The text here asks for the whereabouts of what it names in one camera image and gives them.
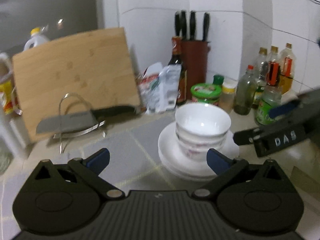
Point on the dark soy sauce bottle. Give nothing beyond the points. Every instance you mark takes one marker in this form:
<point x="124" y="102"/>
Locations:
<point x="178" y="65"/>

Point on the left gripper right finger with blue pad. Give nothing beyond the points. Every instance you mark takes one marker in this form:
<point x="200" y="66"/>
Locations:
<point x="227" y="172"/>

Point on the bamboo cutting board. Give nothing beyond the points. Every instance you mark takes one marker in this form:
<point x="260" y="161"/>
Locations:
<point x="94" y="64"/>

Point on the metal wire rack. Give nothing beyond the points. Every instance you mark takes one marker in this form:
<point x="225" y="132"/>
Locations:
<point x="83" y="122"/>

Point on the large white plate fruit print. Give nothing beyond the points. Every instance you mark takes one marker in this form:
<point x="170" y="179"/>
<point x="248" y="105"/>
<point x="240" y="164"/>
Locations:
<point x="167" y="143"/>

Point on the yellow lid jar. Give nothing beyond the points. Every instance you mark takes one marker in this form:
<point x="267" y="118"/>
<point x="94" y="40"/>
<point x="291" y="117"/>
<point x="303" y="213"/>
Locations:
<point x="227" y="95"/>

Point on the amber oil bottle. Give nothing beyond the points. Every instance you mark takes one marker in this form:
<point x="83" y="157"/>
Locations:
<point x="287" y="66"/>

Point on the white plastic food bag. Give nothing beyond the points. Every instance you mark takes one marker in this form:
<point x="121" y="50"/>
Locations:
<point x="163" y="97"/>

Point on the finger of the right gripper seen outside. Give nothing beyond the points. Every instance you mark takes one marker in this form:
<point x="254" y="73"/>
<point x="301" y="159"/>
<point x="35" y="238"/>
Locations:
<point x="284" y="109"/>

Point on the green label clear bottle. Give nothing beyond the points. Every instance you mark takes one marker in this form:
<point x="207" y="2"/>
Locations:
<point x="271" y="98"/>

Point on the oil jug yellow label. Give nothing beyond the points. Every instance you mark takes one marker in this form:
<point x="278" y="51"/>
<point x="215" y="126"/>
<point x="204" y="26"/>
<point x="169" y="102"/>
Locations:
<point x="7" y="86"/>

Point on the tall clear bottle gold cap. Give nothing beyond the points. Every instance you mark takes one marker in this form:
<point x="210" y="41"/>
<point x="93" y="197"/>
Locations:
<point x="261" y="70"/>

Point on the red knife block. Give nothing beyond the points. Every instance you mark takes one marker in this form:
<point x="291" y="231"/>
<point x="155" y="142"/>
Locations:
<point x="195" y="59"/>

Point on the green lid seasoning jar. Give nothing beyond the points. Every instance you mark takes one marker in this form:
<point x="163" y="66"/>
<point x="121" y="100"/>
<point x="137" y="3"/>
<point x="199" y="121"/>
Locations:
<point x="206" y="93"/>

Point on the green glass oil bottle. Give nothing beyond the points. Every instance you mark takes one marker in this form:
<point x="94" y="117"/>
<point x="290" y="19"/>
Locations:
<point x="245" y="92"/>

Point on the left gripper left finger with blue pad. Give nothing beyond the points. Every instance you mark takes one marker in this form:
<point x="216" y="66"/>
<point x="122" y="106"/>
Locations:
<point x="89" y="169"/>

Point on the grey dish mat yellow lines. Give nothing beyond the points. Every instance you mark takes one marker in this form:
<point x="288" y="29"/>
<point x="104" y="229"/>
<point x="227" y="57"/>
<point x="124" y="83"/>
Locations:
<point x="134" y="163"/>

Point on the white jug yellow cap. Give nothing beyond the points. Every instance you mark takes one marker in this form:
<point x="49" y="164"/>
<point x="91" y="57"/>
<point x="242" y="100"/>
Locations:
<point x="36" y="39"/>

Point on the white bowl pink floral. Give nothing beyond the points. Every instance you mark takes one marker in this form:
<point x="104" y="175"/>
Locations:
<point x="190" y="138"/>

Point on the red label oil bottle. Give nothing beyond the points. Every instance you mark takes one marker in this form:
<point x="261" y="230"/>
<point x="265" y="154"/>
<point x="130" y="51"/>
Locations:
<point x="273" y="75"/>

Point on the cleaver knife black handle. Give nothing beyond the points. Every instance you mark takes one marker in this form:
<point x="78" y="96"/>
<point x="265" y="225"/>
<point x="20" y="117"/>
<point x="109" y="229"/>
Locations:
<point x="51" y="124"/>

